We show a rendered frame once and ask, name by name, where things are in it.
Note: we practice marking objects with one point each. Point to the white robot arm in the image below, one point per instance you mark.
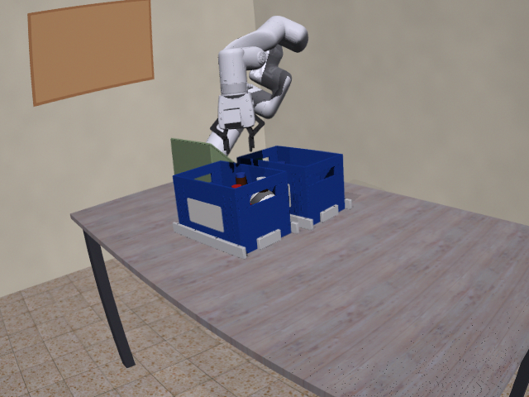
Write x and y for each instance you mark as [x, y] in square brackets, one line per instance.
[262, 59]

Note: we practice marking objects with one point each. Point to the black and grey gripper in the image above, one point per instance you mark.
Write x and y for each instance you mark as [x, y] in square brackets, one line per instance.
[244, 102]

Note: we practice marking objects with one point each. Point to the blue plastic crate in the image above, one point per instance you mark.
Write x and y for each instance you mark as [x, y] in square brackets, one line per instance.
[221, 211]
[307, 195]

